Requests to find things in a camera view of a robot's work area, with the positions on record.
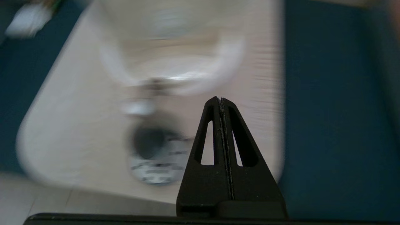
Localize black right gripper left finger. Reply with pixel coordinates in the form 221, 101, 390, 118
177, 97, 233, 217

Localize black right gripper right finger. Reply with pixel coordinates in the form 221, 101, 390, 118
221, 97, 284, 202

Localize grey plastic cup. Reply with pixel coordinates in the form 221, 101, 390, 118
128, 123, 188, 163

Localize large blue perforated drip tray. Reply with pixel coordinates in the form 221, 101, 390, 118
128, 125, 200, 185

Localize blue upholstered bench sofa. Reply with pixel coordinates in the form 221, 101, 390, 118
0, 0, 91, 175
278, 0, 400, 219

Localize large clear water dispenser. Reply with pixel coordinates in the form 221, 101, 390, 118
98, 0, 247, 97

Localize white napkin stack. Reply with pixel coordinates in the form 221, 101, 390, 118
5, 3, 52, 38

